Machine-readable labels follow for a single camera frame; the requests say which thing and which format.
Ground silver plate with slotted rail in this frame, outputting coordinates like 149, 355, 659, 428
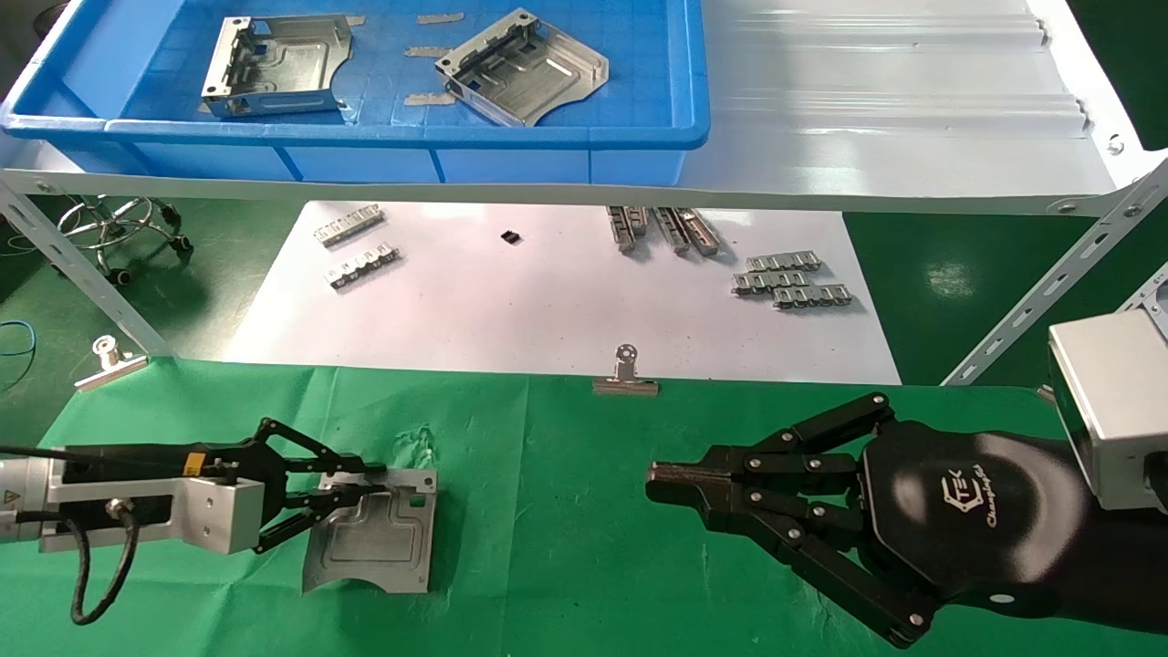
433, 7, 610, 129

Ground silver bulldog clip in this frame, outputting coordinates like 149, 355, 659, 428
73, 335, 150, 393
591, 343, 660, 398

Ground blue cable loop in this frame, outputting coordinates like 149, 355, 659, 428
0, 319, 39, 366

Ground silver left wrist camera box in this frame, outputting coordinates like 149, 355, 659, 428
38, 474, 267, 555

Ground silver sheet-metal bracket plate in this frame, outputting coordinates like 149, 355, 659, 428
201, 14, 355, 120

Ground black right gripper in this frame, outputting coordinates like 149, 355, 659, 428
648, 392, 1168, 651

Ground white two-tier metal shelf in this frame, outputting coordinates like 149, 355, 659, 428
0, 0, 1168, 389

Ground chrome stool base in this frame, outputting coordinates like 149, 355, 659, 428
57, 196, 194, 284

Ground green table cloth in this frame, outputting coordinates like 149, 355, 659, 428
0, 358, 1168, 657

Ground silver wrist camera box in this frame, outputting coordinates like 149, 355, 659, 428
1047, 310, 1168, 512
38, 474, 267, 555

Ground blue plastic bin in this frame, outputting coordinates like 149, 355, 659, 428
0, 0, 713, 186

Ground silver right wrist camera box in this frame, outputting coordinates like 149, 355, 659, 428
1047, 310, 1168, 512

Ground black camera cable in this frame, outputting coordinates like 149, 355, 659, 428
68, 497, 142, 628

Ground white angle-iron storage rack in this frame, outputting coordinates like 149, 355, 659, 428
1131, 265, 1168, 340

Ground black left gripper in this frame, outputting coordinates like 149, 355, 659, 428
59, 418, 393, 555

